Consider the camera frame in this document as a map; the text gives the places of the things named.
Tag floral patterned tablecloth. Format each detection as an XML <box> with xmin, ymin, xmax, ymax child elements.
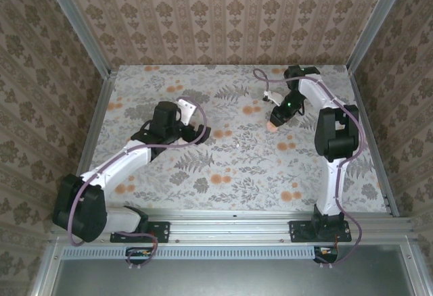
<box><xmin>86</xmin><ymin>64</ymin><xmax>390</xmax><ymax>214</ymax></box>

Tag small black circuit board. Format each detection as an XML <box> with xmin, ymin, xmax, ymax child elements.
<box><xmin>313</xmin><ymin>245</ymin><xmax>339</xmax><ymax>264</ymax></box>
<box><xmin>125</xmin><ymin>247</ymin><xmax>153</xmax><ymax>265</ymax></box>

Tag grey metal sheet panel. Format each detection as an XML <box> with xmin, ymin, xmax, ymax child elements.
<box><xmin>30</xmin><ymin>243</ymin><xmax>427</xmax><ymax>296</ymax></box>

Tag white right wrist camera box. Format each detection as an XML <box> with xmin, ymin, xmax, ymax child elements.
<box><xmin>263</xmin><ymin>91</ymin><xmax>283</xmax><ymax>106</ymax></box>

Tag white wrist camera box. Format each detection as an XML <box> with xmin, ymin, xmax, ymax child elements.
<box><xmin>263</xmin><ymin>91</ymin><xmax>283</xmax><ymax>106</ymax></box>
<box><xmin>177</xmin><ymin>96</ymin><xmax>199</xmax><ymax>121</ymax></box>

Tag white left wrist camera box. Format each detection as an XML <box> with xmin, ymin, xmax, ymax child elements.
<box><xmin>177</xmin><ymin>96</ymin><xmax>199</xmax><ymax>121</ymax></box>

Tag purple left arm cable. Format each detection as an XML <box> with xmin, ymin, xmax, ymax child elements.
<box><xmin>69</xmin><ymin>96</ymin><xmax>209</xmax><ymax>270</ymax></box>

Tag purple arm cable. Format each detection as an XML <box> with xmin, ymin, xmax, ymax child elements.
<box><xmin>69</xmin><ymin>96</ymin><xmax>209</xmax><ymax>270</ymax></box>
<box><xmin>253</xmin><ymin>68</ymin><xmax>368</xmax><ymax>270</ymax></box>

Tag aluminium table side rail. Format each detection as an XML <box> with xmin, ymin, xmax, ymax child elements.
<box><xmin>347</xmin><ymin>68</ymin><xmax>402</xmax><ymax>218</ymax></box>
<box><xmin>76</xmin><ymin>68</ymin><xmax>119</xmax><ymax>184</ymax></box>

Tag aluminium frame post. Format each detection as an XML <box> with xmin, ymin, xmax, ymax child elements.
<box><xmin>40</xmin><ymin>0</ymin><xmax>112</xmax><ymax>77</ymax></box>
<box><xmin>346</xmin><ymin>0</ymin><xmax>413</xmax><ymax>74</ymax></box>

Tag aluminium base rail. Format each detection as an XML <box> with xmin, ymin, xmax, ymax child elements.
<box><xmin>50</xmin><ymin>207</ymin><xmax>415</xmax><ymax>245</ymax></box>

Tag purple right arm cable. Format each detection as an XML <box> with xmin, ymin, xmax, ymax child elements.
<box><xmin>253</xmin><ymin>68</ymin><xmax>368</xmax><ymax>270</ymax></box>

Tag grey slotted cable duct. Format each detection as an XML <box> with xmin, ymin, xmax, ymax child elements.
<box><xmin>62</xmin><ymin>245</ymin><xmax>339</xmax><ymax>260</ymax></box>

